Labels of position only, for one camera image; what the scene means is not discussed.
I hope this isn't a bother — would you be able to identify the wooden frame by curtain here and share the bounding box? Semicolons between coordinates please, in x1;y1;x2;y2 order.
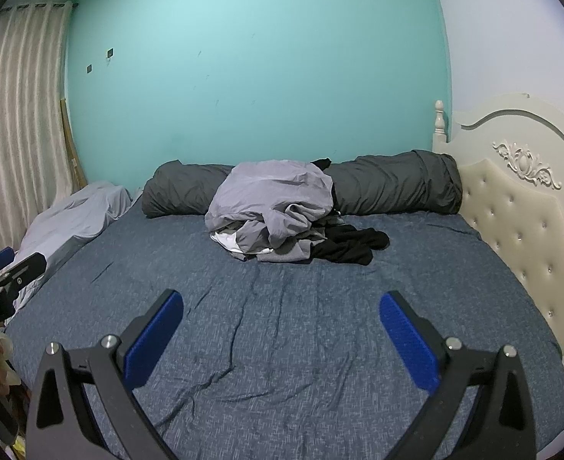
60;99;88;189

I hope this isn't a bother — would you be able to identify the black garment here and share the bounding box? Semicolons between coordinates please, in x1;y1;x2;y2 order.
310;222;390;266

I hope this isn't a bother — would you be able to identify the dark grey rolled duvet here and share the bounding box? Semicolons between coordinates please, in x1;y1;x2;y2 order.
141;149;463;218

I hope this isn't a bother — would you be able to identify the beige striped curtain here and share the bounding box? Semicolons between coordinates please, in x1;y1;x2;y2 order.
0;2;73;249

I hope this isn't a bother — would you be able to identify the light grey blanket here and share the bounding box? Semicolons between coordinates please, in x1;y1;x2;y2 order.
12;181;133;312

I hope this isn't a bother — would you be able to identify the white garment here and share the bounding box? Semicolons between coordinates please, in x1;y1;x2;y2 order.
209;230;247;261

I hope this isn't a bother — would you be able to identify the cream tufted headboard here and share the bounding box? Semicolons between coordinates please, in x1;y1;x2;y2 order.
432;94;564;365

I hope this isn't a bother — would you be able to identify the light grey zip jacket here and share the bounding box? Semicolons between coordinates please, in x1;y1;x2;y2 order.
205;160;334;263

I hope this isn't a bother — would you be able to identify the blue bed sheet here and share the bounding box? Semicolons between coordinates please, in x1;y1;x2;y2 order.
8;208;564;459

